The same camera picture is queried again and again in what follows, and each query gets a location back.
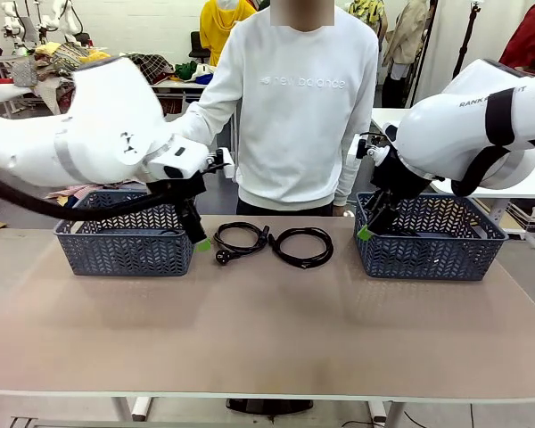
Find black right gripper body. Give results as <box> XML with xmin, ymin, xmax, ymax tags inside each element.
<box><xmin>368</xmin><ymin>153</ymin><xmax>432</xmax><ymax>210</ymax></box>

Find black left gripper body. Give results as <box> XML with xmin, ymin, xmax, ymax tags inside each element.
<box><xmin>146</xmin><ymin>171</ymin><xmax>207</xmax><ymax>206</ymax></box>

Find person's left forearm white sleeve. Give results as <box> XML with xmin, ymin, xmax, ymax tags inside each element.
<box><xmin>333</xmin><ymin>133</ymin><xmax>376</xmax><ymax>209</ymax></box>

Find person's right forearm white sleeve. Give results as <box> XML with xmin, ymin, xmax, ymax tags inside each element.
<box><xmin>171</xmin><ymin>100</ymin><xmax>243</xmax><ymax>146</ymax></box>

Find grey-blue plastic lattice basket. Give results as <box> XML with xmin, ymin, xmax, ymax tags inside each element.
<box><xmin>53</xmin><ymin>190</ymin><xmax>195</xmax><ymax>278</ymax></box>
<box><xmin>353</xmin><ymin>191</ymin><xmax>510</xmax><ymax>283</ymax></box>

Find person's dark trousers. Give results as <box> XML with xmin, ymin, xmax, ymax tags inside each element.
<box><xmin>235</xmin><ymin>198</ymin><xmax>340</xmax><ymax>218</ymax></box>

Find colourful patterned cloth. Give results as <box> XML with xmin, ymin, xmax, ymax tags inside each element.
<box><xmin>44</xmin><ymin>180</ymin><xmax>146</xmax><ymax>211</ymax></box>

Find green white blue cloths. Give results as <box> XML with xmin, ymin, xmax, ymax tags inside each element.
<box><xmin>172</xmin><ymin>61</ymin><xmax>216</xmax><ymax>86</ymax></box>

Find white sweatshirt torso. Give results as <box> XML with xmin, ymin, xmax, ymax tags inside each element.
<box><xmin>191</xmin><ymin>4</ymin><xmax>380</xmax><ymax>210</ymax></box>

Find black office chair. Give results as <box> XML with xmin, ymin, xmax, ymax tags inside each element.
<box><xmin>187</xmin><ymin>30</ymin><xmax>213</xmax><ymax>68</ymax></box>

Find beige coat on mannequin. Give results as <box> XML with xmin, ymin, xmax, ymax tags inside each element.
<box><xmin>381</xmin><ymin>0</ymin><xmax>434</xmax><ymax>69</ymax></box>

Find black tripod stand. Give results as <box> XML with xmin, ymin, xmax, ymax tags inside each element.
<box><xmin>451</xmin><ymin>0</ymin><xmax>483</xmax><ymax>82</ymax></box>

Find floral shirt on mannequin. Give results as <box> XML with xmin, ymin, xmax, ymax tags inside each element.
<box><xmin>347</xmin><ymin>0</ymin><xmax>390</xmax><ymax>42</ymax></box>

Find yellow garment on mannequin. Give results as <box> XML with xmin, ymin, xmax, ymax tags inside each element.
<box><xmin>199</xmin><ymin>0</ymin><xmax>259</xmax><ymax>68</ymax></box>

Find pile of mixed clothes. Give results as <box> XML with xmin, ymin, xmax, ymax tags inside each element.
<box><xmin>11</xmin><ymin>41</ymin><xmax>173</xmax><ymax>115</ymax></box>

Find black floor base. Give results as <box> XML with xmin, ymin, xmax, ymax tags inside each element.
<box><xmin>226</xmin><ymin>398</ymin><xmax>315</xmax><ymax>415</ymax></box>

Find white table leg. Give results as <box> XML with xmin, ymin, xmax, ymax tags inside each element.
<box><xmin>366</xmin><ymin>399</ymin><xmax>406</xmax><ymax>428</ymax></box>
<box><xmin>110</xmin><ymin>396</ymin><xmax>153</xmax><ymax>423</ymax></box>

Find red garment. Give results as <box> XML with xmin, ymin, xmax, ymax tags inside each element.
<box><xmin>498</xmin><ymin>0</ymin><xmax>535</xmax><ymax>71</ymax></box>

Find black power cable with plug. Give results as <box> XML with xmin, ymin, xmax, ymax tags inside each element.
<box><xmin>212</xmin><ymin>221</ymin><xmax>271</xmax><ymax>266</ymax></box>

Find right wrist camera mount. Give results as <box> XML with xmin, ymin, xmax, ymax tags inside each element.
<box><xmin>355</xmin><ymin>132</ymin><xmax>390</xmax><ymax>162</ymax></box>

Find black braided cable coil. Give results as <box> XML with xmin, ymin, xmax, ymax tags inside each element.
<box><xmin>270</xmin><ymin>226</ymin><xmax>335</xmax><ymax>271</ymax></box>

